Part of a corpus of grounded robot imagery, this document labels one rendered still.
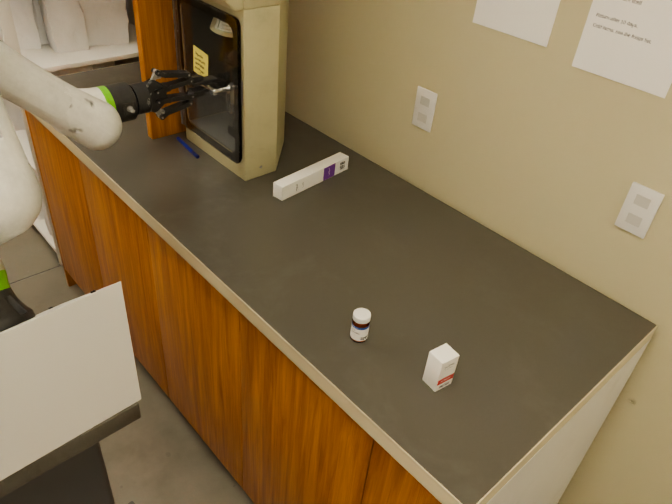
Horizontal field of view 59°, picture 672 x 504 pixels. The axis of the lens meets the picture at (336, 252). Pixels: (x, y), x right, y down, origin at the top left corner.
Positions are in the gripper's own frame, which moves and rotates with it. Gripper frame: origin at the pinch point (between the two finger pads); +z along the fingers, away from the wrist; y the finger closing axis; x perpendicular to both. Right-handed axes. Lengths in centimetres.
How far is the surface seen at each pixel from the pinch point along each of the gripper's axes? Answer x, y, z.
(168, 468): -19, -120, -33
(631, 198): -97, -3, 48
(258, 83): -10.9, 2.1, 10.1
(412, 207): -48, -26, 36
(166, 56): 26.1, -0.8, 3.7
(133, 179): 7.2, -25.9, -19.5
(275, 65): -10.9, 5.9, 15.5
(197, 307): -27, -48, -21
